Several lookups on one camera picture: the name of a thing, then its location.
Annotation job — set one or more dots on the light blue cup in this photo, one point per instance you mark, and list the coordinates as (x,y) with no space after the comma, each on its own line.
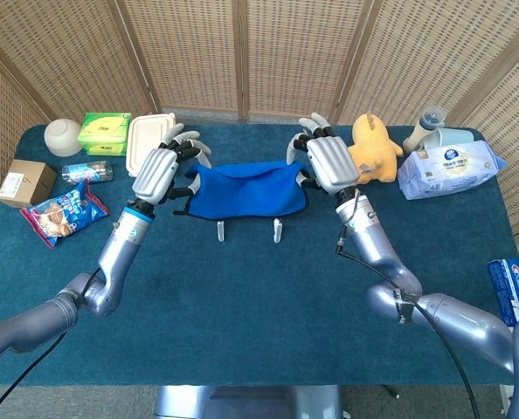
(454,136)

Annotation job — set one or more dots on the beige lidded lunch box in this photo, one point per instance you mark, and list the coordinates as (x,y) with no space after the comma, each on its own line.
(143,135)

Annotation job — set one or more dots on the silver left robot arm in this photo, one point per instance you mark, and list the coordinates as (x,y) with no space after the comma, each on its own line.
(119,249)

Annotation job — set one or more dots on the silver robot torso base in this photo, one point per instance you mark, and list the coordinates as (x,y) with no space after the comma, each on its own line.
(242,403)

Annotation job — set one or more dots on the baby bottle with blue cap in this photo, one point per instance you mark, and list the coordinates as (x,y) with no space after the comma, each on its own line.
(419,133)

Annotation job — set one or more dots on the beige bowl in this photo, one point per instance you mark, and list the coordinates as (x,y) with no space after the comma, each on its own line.
(63,137)

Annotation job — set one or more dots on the clear plastic bottle blue label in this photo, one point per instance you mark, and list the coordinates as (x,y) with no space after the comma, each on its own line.
(87,171)

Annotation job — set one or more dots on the woven wooden folding screen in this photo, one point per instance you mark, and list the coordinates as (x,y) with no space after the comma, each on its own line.
(198,52)

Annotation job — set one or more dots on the white blue wet wipes pack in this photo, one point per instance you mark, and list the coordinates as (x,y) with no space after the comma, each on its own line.
(449,170)

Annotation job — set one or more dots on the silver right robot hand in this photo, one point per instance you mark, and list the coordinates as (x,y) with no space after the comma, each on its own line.
(331,161)

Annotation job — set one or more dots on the green tissue pack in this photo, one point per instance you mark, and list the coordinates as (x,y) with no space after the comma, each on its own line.
(104,133)

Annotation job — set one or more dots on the yellow plush toy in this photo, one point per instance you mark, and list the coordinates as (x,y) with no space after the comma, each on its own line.
(377,148)

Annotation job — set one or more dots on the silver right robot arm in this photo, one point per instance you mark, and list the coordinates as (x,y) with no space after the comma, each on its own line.
(373,244)

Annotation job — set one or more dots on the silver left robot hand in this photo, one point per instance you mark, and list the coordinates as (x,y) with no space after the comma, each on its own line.
(154,172)

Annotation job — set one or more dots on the blue white toothpaste box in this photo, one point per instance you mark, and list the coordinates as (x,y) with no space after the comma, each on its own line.
(510,288)

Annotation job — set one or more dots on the brown cardboard box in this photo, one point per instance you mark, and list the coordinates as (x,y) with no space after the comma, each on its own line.
(23,183)

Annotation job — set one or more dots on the blue towel with black trim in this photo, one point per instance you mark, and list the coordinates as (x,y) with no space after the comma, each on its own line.
(242,192)

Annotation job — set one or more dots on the blue snack bag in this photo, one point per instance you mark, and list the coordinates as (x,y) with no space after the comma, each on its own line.
(63,214)

